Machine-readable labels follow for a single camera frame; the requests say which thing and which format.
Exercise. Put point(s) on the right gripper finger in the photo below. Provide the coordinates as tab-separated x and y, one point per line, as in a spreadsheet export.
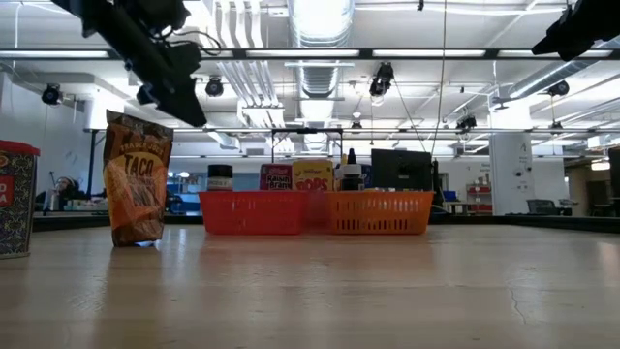
547	44

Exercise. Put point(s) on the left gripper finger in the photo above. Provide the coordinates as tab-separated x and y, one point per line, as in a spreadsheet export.
193	94
167	94

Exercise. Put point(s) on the black-lidded spice jar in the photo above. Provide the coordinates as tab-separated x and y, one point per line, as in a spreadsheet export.
220	177

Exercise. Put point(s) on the orange taco seasoning packet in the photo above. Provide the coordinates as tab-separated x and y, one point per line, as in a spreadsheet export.
138	184

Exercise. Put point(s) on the purple Raisin Bran box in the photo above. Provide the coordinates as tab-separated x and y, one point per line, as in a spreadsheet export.
276	177

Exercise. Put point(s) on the yellow Corn Pops box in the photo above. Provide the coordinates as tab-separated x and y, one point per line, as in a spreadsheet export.
312	175

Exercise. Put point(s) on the large black white-capped bottle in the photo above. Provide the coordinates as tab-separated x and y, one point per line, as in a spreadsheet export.
351	174

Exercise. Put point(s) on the red-lidded patterned can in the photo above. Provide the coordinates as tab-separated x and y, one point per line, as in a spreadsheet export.
17	203

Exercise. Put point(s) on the black ceiling spotlight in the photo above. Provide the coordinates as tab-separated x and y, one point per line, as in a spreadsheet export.
466	122
214	86
558	88
51	94

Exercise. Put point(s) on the black overhead rig bar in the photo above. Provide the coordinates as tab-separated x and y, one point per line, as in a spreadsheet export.
491	53

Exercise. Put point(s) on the white pillar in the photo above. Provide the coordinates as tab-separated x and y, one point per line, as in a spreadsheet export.
511	169

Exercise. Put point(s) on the red mesh basket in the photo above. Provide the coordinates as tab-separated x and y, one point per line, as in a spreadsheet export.
254	213

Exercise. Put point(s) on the person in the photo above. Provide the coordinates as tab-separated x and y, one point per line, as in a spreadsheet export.
68	191

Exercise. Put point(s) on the black rectangular screen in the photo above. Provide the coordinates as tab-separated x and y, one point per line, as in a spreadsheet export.
401	169

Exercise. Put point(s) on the blue Frosted Flakes box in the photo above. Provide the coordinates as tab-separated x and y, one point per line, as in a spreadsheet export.
367	177

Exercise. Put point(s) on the orange mesh basket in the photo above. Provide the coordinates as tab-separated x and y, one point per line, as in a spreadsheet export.
380	213

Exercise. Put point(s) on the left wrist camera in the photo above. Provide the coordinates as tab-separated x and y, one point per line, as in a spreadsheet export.
186	57

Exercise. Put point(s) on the black background frame stand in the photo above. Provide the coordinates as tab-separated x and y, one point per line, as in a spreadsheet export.
305	130

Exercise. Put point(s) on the silver ceiling duct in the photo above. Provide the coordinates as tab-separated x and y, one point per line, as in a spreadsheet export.
319	48

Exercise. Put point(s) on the black table frame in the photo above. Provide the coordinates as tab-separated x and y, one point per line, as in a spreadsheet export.
72	220

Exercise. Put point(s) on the black overhead camera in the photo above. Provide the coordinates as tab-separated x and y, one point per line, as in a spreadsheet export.
382	77

